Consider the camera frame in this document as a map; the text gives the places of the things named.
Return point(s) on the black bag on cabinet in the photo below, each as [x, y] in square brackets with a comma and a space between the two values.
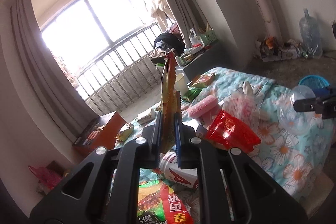
[169, 41]

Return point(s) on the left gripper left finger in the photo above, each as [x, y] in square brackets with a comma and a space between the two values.
[103, 188]

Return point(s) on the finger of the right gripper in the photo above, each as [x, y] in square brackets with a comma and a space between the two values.
[308, 105]

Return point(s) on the white red bottle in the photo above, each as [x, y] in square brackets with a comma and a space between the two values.
[169, 168]

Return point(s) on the yellow brown snack wrapper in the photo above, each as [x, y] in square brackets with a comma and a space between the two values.
[169, 102]

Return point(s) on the red plastic bag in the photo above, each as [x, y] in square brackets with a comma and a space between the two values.
[230, 132]

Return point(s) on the yellow snack packet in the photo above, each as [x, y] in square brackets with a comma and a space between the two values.
[125, 132]

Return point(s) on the metal balcony railing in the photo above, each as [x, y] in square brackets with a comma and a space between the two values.
[122, 74]

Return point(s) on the white plastic jug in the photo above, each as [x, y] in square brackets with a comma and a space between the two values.
[195, 40]

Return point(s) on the empty blue water jug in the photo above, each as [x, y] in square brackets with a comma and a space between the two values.
[311, 38]

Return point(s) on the clutter pile on floor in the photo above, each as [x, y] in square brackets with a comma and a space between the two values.
[269, 50]

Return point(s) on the clear red-print plastic bag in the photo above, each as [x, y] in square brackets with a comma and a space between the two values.
[245, 108]

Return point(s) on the left grey curtain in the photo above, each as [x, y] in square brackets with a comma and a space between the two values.
[59, 98]

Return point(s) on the rolled wallpaper tube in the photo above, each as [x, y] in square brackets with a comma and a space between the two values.
[270, 20]

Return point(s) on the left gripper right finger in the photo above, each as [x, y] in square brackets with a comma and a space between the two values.
[232, 187]

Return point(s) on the green plastic basket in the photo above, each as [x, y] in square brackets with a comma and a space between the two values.
[206, 37]

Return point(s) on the floral quilt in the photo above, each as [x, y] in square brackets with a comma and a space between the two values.
[295, 162]

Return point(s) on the green chips bag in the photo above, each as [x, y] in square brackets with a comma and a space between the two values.
[157, 203]

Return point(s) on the red brown wooden box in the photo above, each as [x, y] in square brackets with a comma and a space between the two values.
[100, 132]

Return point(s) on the green wrapper under cup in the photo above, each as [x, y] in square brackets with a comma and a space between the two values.
[191, 94]

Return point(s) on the white paper cup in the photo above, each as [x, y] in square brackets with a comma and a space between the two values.
[181, 84]

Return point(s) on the dark grey cabinet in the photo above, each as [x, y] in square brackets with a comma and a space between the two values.
[217, 55]

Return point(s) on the orange green snack box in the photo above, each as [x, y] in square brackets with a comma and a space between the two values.
[202, 81]

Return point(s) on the small beige snack packet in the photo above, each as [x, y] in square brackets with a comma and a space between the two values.
[146, 116]

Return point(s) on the blue mesh trash basket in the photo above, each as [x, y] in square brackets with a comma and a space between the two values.
[314, 82]

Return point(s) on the pink mesh sponge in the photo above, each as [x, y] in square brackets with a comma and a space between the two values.
[206, 108]

